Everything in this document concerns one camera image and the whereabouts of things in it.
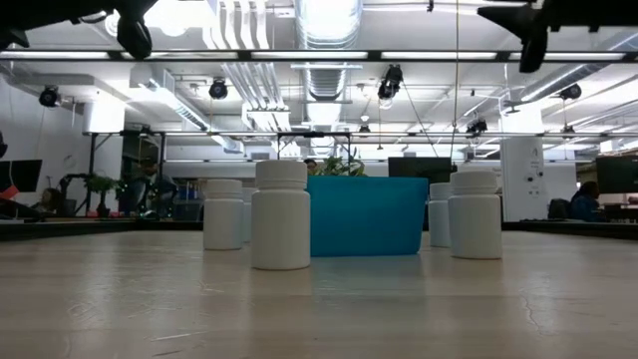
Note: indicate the teal plastic basket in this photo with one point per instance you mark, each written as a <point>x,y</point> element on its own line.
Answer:
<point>369,214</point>

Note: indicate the black overhead light bar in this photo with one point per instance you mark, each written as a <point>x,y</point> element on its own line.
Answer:
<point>374,56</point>

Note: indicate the black ceiling spotlight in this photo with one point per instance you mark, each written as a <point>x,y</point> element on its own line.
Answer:
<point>570,91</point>
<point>390,82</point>
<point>218,89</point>
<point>50,96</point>
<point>477,126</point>

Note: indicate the white pill bottle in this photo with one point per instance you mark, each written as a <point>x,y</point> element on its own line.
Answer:
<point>223,219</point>
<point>475,224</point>
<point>247,214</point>
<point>438,219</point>
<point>280,224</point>

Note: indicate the black metal table frame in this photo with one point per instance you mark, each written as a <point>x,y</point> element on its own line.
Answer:
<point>99,230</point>

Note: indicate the green potted plant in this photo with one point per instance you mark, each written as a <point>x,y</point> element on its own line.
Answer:
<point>102,185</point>

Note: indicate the small green fern plant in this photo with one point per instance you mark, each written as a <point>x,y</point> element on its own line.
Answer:
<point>341,168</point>

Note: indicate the black background metal frame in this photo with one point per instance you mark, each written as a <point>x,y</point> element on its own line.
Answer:
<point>314,134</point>
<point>92,164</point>

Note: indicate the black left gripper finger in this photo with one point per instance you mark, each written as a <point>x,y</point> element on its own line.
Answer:
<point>134,37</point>
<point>134,6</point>

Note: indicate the black monitor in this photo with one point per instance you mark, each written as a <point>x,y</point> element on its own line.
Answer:
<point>617,174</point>
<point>421,167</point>
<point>20,174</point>

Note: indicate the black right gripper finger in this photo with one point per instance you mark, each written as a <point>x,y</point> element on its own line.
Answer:
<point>518,15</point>
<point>534,50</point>

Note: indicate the person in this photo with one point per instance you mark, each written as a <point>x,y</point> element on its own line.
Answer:
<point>310,165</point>
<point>149,187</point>
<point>587,199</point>
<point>48,199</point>

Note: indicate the black office chair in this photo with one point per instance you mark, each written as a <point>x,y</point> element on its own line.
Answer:
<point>558,209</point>

